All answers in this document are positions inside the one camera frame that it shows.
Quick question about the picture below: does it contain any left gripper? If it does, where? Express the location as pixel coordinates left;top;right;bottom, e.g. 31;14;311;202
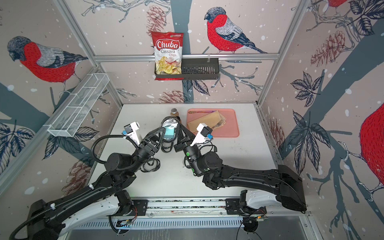
127;125;164;175

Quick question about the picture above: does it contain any clear pouch black zipper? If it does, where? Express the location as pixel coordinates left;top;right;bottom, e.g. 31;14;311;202
161;116;181;153

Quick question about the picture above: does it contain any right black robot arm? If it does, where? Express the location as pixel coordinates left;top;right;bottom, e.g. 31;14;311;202
174;136;307;213

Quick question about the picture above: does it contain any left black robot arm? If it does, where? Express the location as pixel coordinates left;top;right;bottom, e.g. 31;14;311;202
9;127;166;240

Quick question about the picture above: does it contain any clear pouch far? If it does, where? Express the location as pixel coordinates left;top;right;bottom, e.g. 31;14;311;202
140;158;161;173

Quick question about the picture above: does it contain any shichimi spice jar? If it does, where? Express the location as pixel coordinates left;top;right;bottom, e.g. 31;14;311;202
170;108;179;117

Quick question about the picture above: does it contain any yellow folded napkin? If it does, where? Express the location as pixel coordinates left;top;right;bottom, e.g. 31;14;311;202
187;111;227;134

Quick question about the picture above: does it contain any pink tray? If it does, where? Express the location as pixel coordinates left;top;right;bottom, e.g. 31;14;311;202
187;109;240;138

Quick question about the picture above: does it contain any Chuba cassava chips bag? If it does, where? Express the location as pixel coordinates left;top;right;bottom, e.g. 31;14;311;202
151;31;184;81

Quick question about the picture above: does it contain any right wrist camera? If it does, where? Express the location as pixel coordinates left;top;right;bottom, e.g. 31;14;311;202
190;123;213;147

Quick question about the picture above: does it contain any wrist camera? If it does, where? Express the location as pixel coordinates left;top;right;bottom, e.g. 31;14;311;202
122;122;143;146
190;123;213;147

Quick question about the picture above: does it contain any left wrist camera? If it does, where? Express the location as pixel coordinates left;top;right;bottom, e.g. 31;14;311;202
122;122;143;146

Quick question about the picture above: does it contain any pink handled spoon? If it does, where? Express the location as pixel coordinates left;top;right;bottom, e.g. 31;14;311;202
188;110;216;114

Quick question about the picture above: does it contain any pink handled fork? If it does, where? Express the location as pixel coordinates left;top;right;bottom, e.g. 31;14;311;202
211;120;226;129

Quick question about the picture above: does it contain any black wall basket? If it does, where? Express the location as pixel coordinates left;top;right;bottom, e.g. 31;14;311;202
155;58;220;81

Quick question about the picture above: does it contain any white wire mesh shelf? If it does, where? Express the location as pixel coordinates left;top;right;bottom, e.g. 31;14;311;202
48;73;110;137

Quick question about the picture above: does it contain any aluminium frame rail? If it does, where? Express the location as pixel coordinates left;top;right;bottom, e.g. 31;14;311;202
94;54;280;63

